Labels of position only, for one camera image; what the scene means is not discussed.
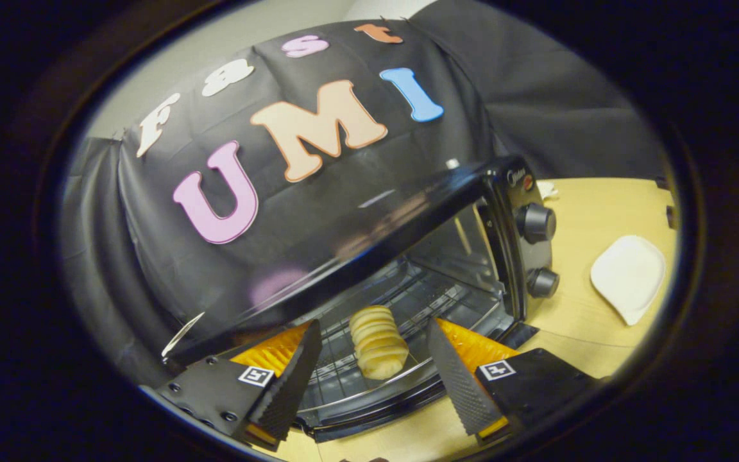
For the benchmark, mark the black backdrop cloth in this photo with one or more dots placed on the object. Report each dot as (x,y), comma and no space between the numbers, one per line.
(344,160)

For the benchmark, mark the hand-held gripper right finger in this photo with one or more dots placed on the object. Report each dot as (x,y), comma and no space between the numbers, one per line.
(466,398)

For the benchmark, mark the crumpled white paper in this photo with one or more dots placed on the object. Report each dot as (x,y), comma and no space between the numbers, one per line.
(547,190)

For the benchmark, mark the white square plate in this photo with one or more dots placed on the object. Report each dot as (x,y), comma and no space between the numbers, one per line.
(628,277)

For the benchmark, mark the ridged yellow bread roll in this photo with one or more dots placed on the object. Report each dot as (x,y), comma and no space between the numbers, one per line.
(379,343)

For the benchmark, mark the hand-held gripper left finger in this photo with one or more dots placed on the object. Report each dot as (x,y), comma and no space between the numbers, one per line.
(287,391)

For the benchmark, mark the black toaster oven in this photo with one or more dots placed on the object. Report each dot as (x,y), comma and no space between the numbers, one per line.
(408,256)

